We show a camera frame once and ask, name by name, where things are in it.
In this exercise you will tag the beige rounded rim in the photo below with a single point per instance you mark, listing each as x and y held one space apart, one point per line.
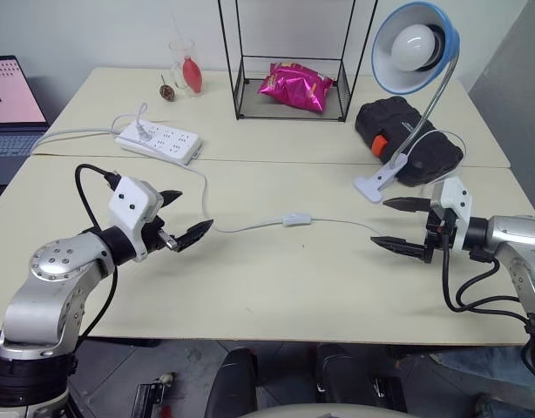
320 411

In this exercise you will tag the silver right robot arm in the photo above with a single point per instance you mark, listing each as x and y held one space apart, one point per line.
511 235

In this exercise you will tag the small brown spinning top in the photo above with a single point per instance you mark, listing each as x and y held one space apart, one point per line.
167 92

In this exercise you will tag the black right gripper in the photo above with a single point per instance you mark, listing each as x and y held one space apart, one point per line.
437 237

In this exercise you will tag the metal floor bracket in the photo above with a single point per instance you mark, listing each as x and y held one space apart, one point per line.
150 394

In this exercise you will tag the blue clip-on desk lamp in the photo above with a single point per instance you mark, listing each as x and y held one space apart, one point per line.
413 43

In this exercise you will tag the dark rounded shape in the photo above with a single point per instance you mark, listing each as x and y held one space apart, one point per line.
339 374
232 383

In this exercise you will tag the black case with orange latch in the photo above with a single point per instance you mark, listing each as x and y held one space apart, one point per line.
394 117

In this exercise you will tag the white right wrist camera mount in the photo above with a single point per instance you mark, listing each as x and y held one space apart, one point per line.
457 204

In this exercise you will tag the blue jeans leg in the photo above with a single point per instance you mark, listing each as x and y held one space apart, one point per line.
468 366

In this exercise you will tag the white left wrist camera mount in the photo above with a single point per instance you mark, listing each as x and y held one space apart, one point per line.
130 204

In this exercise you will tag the white power strip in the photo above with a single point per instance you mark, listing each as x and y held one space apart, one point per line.
171 141

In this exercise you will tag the clear glass cup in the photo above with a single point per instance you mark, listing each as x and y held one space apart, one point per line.
177 76

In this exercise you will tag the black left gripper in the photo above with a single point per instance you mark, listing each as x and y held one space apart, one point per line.
156 231

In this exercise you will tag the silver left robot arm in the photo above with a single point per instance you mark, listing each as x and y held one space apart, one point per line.
45 287

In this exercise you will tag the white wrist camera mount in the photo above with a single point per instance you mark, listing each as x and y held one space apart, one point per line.
130 204
457 204

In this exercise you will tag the black floor plate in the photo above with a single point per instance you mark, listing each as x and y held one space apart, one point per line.
387 392

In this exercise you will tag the red bulb-shaped object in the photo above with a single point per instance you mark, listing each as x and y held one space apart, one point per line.
192 74

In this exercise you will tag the pink foil snack bag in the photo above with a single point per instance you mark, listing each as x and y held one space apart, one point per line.
293 87

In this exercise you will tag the grey laptop with pink screen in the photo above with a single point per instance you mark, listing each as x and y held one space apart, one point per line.
10 96

